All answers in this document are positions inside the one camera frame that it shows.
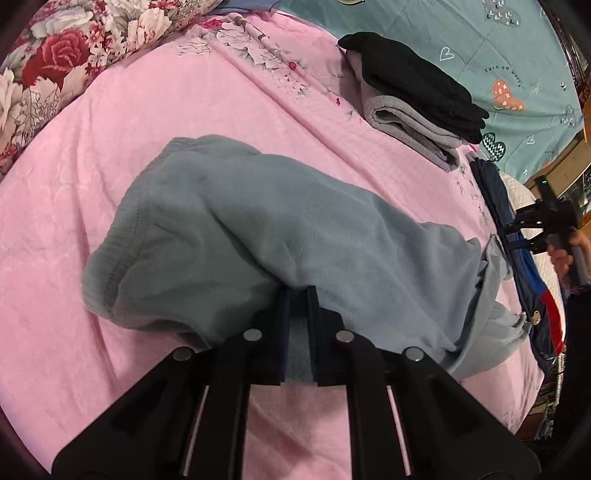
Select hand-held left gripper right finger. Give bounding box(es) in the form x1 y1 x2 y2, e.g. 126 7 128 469
307 285 541 480

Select folded grey garment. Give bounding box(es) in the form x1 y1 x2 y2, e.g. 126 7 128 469
346 50 463 172

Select light blue fleece pants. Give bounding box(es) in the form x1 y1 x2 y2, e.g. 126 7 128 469
83 134 532 380

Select pink floral bed sheet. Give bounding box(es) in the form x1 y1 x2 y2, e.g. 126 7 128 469
0 13 546 480

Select navy blue and red garment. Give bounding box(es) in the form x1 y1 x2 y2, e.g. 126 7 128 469
470 156 568 374

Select teal heart print blanket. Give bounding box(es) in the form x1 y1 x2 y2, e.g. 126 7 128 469
277 0 583 182

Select person's right hand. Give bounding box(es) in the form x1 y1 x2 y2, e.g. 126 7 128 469
547 228 591 292

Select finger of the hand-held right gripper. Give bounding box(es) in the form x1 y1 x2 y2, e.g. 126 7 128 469
499 205 550 254

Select folded black garment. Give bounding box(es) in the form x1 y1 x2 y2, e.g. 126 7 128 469
338 32 490 144

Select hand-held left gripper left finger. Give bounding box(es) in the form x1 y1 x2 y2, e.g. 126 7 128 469
52 287 291 480

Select red floral quilt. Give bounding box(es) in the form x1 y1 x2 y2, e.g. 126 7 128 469
0 0 222 178

